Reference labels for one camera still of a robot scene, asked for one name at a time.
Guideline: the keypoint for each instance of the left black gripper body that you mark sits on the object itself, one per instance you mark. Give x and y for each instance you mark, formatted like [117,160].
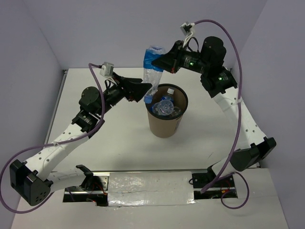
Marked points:
[115,94]

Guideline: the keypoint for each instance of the brown cardboard bin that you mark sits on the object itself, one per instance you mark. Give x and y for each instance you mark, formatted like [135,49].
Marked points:
[166,126]

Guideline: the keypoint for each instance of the metal base rail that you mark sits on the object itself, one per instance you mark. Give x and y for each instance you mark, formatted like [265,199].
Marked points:
[97,191]

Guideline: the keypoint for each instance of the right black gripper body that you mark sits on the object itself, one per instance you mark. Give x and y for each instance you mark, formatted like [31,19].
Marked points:
[189,60]

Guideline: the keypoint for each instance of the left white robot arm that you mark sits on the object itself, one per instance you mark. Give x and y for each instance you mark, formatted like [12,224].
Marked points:
[35,178]

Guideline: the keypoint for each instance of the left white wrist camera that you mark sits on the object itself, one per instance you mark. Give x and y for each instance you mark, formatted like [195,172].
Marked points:
[107,70]

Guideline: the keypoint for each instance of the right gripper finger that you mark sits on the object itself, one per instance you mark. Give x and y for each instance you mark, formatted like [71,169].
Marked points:
[177,47]
[166,62]

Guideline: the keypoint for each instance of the blue label bottle back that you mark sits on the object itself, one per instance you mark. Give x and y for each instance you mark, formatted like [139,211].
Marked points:
[164,108]

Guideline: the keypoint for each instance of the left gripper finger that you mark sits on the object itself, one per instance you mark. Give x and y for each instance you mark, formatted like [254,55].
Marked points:
[120,79]
[136,91]

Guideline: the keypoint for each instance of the silver foil tape sheet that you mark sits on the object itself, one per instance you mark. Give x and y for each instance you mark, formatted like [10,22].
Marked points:
[150,189]

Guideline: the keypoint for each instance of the crushed blue cap bottle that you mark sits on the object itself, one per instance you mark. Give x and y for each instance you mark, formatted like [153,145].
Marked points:
[152,74]

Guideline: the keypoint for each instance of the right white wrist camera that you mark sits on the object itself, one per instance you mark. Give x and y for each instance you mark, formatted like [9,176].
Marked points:
[188,31]

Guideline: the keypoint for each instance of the blue label bottle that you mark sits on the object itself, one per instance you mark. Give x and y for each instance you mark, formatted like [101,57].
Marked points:
[164,108]
[169,95]

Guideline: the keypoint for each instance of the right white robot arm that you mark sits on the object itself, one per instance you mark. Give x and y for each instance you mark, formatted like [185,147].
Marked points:
[252,145]

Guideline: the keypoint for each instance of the blue label bottle front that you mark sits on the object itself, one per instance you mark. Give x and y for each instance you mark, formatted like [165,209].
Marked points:
[169,95]

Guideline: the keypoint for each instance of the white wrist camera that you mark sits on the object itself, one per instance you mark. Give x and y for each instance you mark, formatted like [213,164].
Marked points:
[188,31]
[107,70]

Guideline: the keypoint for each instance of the green label plastic bottle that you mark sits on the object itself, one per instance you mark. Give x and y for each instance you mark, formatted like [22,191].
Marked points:
[176,112]

